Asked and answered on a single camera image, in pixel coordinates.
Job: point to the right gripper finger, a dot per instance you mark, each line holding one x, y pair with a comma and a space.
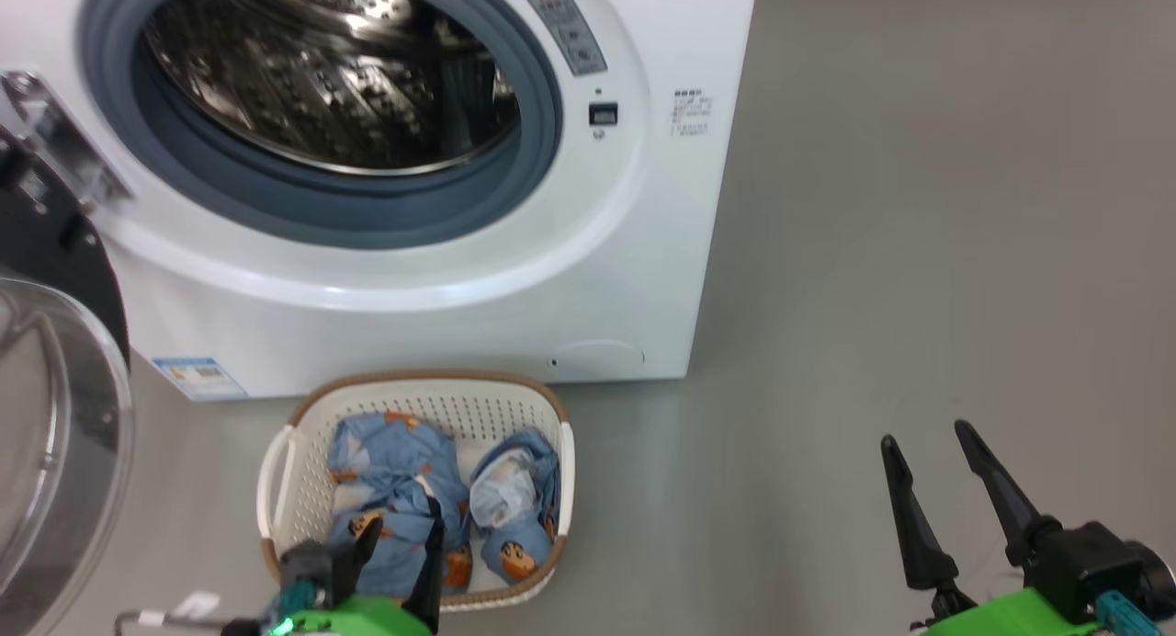
923, 544
1001, 498

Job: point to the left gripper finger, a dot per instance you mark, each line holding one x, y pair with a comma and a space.
430, 572
365, 558

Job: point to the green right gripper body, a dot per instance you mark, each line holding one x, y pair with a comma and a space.
1011, 618

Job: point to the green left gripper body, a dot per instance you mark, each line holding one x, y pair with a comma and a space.
358, 618

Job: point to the large blue cartoon garment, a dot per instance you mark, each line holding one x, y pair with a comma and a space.
395, 471

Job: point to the small blue cartoon garment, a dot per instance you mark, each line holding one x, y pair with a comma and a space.
528, 526

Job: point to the white front-load washing machine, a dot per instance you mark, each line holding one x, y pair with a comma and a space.
459, 314

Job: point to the steel washer drum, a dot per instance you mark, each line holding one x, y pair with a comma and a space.
322, 85

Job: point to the black door latch socket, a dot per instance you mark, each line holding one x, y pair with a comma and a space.
603, 114

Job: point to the silver door hinge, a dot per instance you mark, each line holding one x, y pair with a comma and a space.
64, 140

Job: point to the cream perforated laundry basket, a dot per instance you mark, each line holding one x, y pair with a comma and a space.
294, 507

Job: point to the blue energy label sticker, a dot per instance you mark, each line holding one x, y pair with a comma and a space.
197, 379

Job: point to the round white filter cover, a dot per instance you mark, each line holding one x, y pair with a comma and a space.
597, 360

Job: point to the small black text label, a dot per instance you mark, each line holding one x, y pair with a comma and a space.
690, 114

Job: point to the grey warning label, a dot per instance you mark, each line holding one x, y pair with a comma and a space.
565, 29

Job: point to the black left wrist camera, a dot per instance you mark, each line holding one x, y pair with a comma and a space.
312, 567

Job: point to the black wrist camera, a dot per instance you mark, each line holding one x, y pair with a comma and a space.
312, 567
1093, 562

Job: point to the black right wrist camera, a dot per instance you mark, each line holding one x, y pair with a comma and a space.
1093, 562

